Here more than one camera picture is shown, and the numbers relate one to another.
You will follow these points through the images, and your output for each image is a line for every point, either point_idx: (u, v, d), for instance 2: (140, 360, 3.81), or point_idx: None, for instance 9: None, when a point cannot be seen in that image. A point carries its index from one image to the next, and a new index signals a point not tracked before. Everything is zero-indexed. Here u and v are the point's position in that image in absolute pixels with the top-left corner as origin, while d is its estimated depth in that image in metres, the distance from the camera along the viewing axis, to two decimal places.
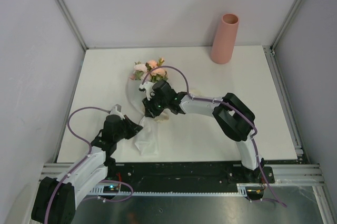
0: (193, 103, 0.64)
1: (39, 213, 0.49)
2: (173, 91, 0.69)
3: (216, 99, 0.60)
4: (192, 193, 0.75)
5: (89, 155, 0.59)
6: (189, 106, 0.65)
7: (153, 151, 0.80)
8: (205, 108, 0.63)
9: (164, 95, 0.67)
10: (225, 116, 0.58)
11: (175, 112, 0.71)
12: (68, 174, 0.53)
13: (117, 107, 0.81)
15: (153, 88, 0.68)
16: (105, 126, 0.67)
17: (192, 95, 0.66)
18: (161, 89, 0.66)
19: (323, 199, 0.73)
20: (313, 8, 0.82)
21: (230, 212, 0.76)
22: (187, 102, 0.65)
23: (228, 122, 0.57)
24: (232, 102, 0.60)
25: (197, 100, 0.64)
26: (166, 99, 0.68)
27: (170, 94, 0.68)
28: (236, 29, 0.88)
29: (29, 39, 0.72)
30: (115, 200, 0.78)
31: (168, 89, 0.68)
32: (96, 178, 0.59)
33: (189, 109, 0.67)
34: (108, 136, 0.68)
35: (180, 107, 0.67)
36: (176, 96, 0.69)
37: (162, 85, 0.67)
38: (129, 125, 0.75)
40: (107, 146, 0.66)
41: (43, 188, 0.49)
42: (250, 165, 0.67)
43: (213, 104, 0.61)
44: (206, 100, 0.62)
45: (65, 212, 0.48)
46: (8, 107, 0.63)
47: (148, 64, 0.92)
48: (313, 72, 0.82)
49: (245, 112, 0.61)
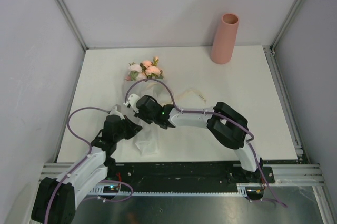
0: (184, 116, 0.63)
1: (39, 213, 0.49)
2: (160, 105, 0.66)
3: (207, 112, 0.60)
4: (192, 193, 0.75)
5: (89, 155, 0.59)
6: (179, 119, 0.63)
7: (154, 151, 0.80)
8: (196, 121, 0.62)
9: (149, 112, 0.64)
10: (220, 127, 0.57)
11: (166, 127, 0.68)
12: (68, 175, 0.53)
13: (116, 107, 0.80)
15: (137, 105, 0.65)
16: (105, 126, 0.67)
17: (181, 107, 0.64)
18: (146, 105, 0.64)
19: (323, 199, 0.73)
20: (313, 8, 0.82)
21: (230, 212, 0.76)
22: (177, 116, 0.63)
23: (224, 133, 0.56)
24: (224, 112, 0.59)
25: (187, 114, 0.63)
26: (152, 115, 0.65)
27: (156, 109, 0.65)
28: (236, 29, 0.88)
29: (29, 39, 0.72)
30: (115, 200, 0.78)
31: (154, 104, 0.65)
32: (96, 178, 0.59)
33: (179, 123, 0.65)
34: (108, 136, 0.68)
35: (169, 122, 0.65)
36: (164, 110, 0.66)
37: (146, 101, 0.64)
38: (129, 125, 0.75)
40: (107, 146, 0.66)
41: (43, 188, 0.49)
42: (250, 167, 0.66)
43: (205, 116, 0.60)
44: (196, 113, 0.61)
45: (65, 212, 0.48)
46: (8, 106, 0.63)
47: (142, 64, 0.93)
48: (313, 72, 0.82)
49: (237, 118, 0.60)
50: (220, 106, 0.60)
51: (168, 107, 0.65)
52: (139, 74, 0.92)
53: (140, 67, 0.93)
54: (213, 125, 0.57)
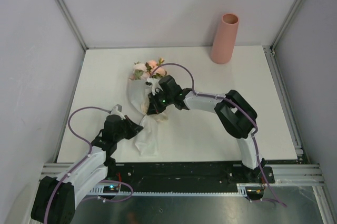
0: (197, 98, 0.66)
1: (39, 212, 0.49)
2: (179, 87, 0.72)
3: (218, 96, 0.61)
4: (192, 193, 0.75)
5: (89, 155, 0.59)
6: (193, 100, 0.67)
7: (152, 152, 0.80)
8: (207, 105, 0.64)
9: (169, 90, 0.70)
10: (226, 113, 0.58)
11: (179, 108, 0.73)
12: (68, 174, 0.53)
13: (117, 107, 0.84)
15: (159, 83, 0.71)
16: (105, 126, 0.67)
17: (196, 91, 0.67)
18: (168, 84, 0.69)
19: (323, 199, 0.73)
20: (313, 8, 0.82)
21: (230, 212, 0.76)
22: (192, 97, 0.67)
23: (229, 119, 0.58)
24: (235, 99, 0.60)
25: (200, 97, 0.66)
26: (171, 94, 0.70)
27: (176, 89, 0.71)
28: (236, 29, 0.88)
29: (29, 38, 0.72)
30: (115, 200, 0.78)
31: (174, 85, 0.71)
32: (96, 178, 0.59)
33: (193, 105, 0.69)
34: (108, 136, 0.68)
35: (185, 103, 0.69)
36: (181, 92, 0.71)
37: (168, 80, 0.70)
38: (129, 125, 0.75)
40: (107, 146, 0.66)
41: (42, 188, 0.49)
42: (249, 164, 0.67)
43: (215, 100, 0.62)
44: (208, 97, 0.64)
45: (65, 211, 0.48)
46: (8, 106, 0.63)
47: (148, 64, 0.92)
48: (313, 72, 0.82)
49: (246, 108, 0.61)
50: (232, 93, 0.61)
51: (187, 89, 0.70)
52: (144, 74, 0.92)
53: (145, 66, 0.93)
54: (221, 108, 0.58)
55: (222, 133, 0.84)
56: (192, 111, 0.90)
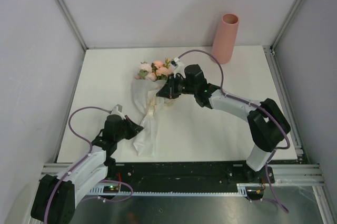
0: (225, 99, 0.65)
1: (38, 211, 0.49)
2: (206, 81, 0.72)
3: (252, 103, 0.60)
4: (192, 193, 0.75)
5: (89, 154, 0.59)
6: (219, 101, 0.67)
7: (149, 154, 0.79)
8: (237, 109, 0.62)
9: (197, 82, 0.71)
10: (260, 123, 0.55)
11: (201, 105, 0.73)
12: (68, 173, 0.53)
13: (118, 107, 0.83)
15: (187, 73, 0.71)
16: (106, 126, 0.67)
17: (226, 91, 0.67)
18: (196, 76, 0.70)
19: (323, 200, 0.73)
20: (313, 8, 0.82)
21: (230, 212, 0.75)
22: (218, 97, 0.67)
23: (263, 130, 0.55)
24: (270, 109, 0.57)
25: (230, 98, 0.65)
26: (198, 86, 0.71)
27: (203, 83, 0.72)
28: (236, 29, 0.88)
29: (29, 39, 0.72)
30: (115, 200, 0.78)
31: (201, 78, 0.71)
32: (96, 177, 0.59)
33: (219, 105, 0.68)
34: (109, 136, 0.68)
35: (209, 100, 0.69)
36: (207, 88, 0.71)
37: (198, 72, 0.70)
38: (129, 125, 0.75)
40: (108, 146, 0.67)
41: (43, 187, 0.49)
42: (255, 166, 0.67)
43: (248, 107, 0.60)
44: (240, 101, 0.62)
45: (65, 210, 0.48)
46: (8, 106, 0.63)
47: (154, 65, 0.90)
48: (313, 72, 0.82)
49: (280, 120, 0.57)
50: (269, 102, 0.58)
51: (213, 86, 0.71)
52: (149, 74, 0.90)
53: (150, 66, 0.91)
54: (255, 116, 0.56)
55: (223, 133, 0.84)
56: (193, 111, 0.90)
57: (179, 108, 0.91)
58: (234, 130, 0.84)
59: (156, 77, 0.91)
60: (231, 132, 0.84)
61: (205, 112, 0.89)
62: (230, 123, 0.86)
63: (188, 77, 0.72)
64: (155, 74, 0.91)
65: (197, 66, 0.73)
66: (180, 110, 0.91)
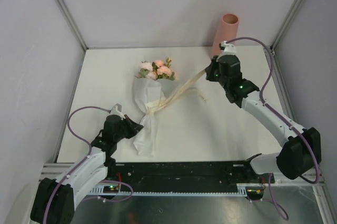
0: (264, 109, 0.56)
1: (38, 214, 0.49)
2: (241, 76, 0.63)
3: (294, 127, 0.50)
4: (192, 193, 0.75)
5: (88, 156, 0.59)
6: (254, 106, 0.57)
7: (149, 153, 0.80)
8: (273, 125, 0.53)
9: (230, 74, 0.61)
10: (297, 154, 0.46)
11: (232, 101, 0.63)
12: (67, 176, 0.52)
13: (117, 107, 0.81)
15: (222, 61, 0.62)
16: (105, 127, 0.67)
17: (265, 100, 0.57)
18: (230, 67, 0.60)
19: (323, 200, 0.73)
20: (313, 8, 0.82)
21: (230, 212, 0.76)
22: (255, 103, 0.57)
23: (295, 162, 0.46)
24: (313, 143, 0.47)
25: (268, 109, 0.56)
26: (230, 79, 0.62)
27: (238, 77, 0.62)
28: (236, 29, 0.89)
29: (29, 39, 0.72)
30: (115, 200, 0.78)
31: (237, 71, 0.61)
32: (96, 178, 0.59)
33: (250, 109, 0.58)
34: (108, 136, 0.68)
35: (241, 98, 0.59)
36: (242, 84, 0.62)
37: (234, 62, 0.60)
38: (129, 125, 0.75)
40: (107, 146, 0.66)
41: (42, 190, 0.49)
42: (258, 170, 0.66)
43: (288, 130, 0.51)
44: (281, 120, 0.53)
45: (63, 213, 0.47)
46: (8, 106, 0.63)
47: (155, 64, 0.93)
48: (313, 73, 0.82)
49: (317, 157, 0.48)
50: (315, 134, 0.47)
51: (250, 84, 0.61)
52: (150, 72, 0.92)
53: (151, 66, 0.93)
54: (294, 143, 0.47)
55: (223, 133, 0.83)
56: (193, 111, 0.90)
57: (179, 108, 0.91)
58: (235, 130, 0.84)
59: (157, 76, 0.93)
60: (231, 132, 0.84)
61: (205, 112, 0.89)
62: (229, 123, 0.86)
63: (222, 67, 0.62)
64: (156, 73, 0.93)
65: (236, 57, 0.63)
66: (180, 110, 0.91)
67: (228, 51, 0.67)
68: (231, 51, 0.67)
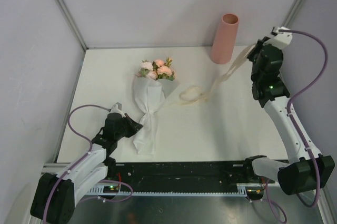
0: (286, 121, 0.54)
1: (38, 210, 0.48)
2: (276, 75, 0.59)
3: (310, 151, 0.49)
4: (192, 193, 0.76)
5: (89, 153, 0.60)
6: (277, 114, 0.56)
7: (149, 152, 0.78)
8: (290, 139, 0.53)
9: (266, 71, 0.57)
10: (301, 176, 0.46)
11: (256, 97, 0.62)
12: (68, 171, 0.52)
13: (117, 105, 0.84)
15: (264, 54, 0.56)
16: (106, 125, 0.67)
17: (291, 111, 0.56)
18: (269, 64, 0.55)
19: (323, 200, 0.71)
20: (313, 8, 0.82)
21: (230, 212, 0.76)
22: (280, 110, 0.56)
23: (296, 182, 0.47)
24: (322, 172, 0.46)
25: (290, 122, 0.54)
26: (263, 76, 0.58)
27: (273, 75, 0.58)
28: (236, 29, 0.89)
29: (29, 39, 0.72)
30: (115, 200, 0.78)
31: (275, 70, 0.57)
32: (96, 176, 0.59)
33: (271, 113, 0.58)
34: (109, 134, 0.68)
35: (267, 99, 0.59)
36: (273, 84, 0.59)
37: (276, 61, 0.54)
38: (129, 123, 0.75)
40: (108, 143, 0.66)
41: (42, 185, 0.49)
42: (257, 172, 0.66)
43: (303, 151, 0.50)
44: (299, 138, 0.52)
45: (64, 207, 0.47)
46: (8, 106, 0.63)
47: (155, 64, 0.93)
48: (313, 72, 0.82)
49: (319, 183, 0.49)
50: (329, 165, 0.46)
51: (283, 85, 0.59)
52: (150, 72, 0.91)
53: (151, 66, 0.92)
54: (304, 165, 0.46)
55: (223, 133, 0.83)
56: (193, 111, 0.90)
57: (178, 107, 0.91)
58: (236, 130, 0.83)
59: (157, 75, 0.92)
60: (233, 132, 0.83)
61: (205, 112, 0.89)
62: (230, 123, 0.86)
63: (261, 59, 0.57)
64: (156, 73, 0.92)
65: (280, 53, 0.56)
66: (180, 110, 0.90)
67: (279, 39, 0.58)
68: (284, 40, 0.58)
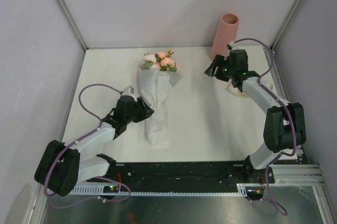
0: (258, 88, 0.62)
1: (42, 174, 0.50)
2: (246, 65, 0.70)
3: (279, 100, 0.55)
4: (192, 193, 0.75)
5: (98, 128, 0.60)
6: (251, 88, 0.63)
7: (163, 142, 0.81)
8: (263, 100, 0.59)
9: (237, 64, 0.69)
10: (276, 120, 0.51)
11: (234, 85, 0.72)
12: (76, 142, 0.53)
13: (130, 88, 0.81)
15: (231, 52, 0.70)
16: (118, 106, 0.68)
17: (261, 82, 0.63)
18: (238, 56, 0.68)
19: (323, 199, 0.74)
20: (312, 9, 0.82)
21: (230, 212, 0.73)
22: (253, 84, 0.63)
23: (275, 127, 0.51)
24: (294, 114, 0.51)
25: (262, 89, 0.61)
26: (235, 69, 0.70)
27: (243, 66, 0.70)
28: (236, 29, 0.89)
29: (29, 39, 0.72)
30: (115, 200, 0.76)
31: (243, 61, 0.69)
32: (97, 166, 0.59)
33: (246, 88, 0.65)
34: (120, 116, 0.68)
35: (243, 83, 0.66)
36: (245, 71, 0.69)
37: (241, 53, 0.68)
38: (140, 108, 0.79)
40: (117, 124, 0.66)
41: (49, 152, 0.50)
42: (257, 165, 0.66)
43: (274, 103, 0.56)
44: (269, 95, 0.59)
45: (67, 177, 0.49)
46: (8, 107, 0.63)
47: (158, 55, 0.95)
48: (312, 73, 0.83)
49: (298, 130, 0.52)
50: (297, 106, 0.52)
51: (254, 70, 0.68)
52: (154, 65, 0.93)
53: (155, 58, 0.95)
54: (277, 110, 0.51)
55: (225, 133, 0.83)
56: (193, 110, 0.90)
57: (178, 107, 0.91)
58: (237, 130, 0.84)
59: (161, 67, 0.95)
60: (231, 131, 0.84)
61: (206, 110, 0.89)
62: (230, 122, 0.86)
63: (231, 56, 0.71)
64: (159, 65, 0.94)
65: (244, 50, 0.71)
66: (180, 110, 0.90)
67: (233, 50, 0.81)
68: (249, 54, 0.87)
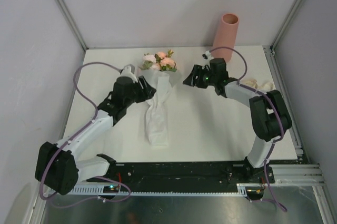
0: (239, 88, 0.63)
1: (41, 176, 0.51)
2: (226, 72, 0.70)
3: (258, 91, 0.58)
4: (191, 193, 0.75)
5: (93, 120, 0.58)
6: (233, 90, 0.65)
7: (164, 143, 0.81)
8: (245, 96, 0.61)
9: (217, 73, 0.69)
10: (259, 108, 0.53)
11: (217, 93, 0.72)
12: (68, 142, 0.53)
13: (131, 67, 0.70)
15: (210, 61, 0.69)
16: (115, 89, 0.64)
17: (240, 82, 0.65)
18: (217, 67, 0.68)
19: (323, 199, 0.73)
20: (312, 9, 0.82)
21: (230, 212, 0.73)
22: (233, 86, 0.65)
23: (260, 115, 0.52)
24: (274, 100, 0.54)
25: (243, 87, 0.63)
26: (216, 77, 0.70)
27: (224, 74, 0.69)
28: (235, 29, 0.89)
29: (29, 40, 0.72)
30: (115, 200, 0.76)
31: (223, 69, 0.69)
32: (96, 165, 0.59)
33: (229, 91, 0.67)
34: (117, 100, 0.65)
35: (225, 88, 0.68)
36: (226, 79, 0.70)
37: (221, 62, 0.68)
38: (140, 88, 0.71)
40: (115, 109, 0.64)
41: (42, 154, 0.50)
42: (255, 163, 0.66)
43: (254, 94, 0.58)
44: (248, 90, 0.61)
45: (66, 178, 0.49)
46: (8, 107, 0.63)
47: (157, 55, 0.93)
48: (312, 74, 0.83)
49: (283, 115, 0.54)
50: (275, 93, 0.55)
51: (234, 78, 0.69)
52: (154, 65, 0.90)
53: (155, 58, 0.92)
54: (258, 99, 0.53)
55: (225, 133, 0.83)
56: (193, 110, 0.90)
57: (178, 107, 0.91)
58: (237, 130, 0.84)
59: (160, 67, 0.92)
60: (231, 131, 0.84)
61: (206, 110, 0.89)
62: (229, 122, 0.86)
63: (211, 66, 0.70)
64: (159, 65, 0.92)
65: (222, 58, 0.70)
66: (180, 110, 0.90)
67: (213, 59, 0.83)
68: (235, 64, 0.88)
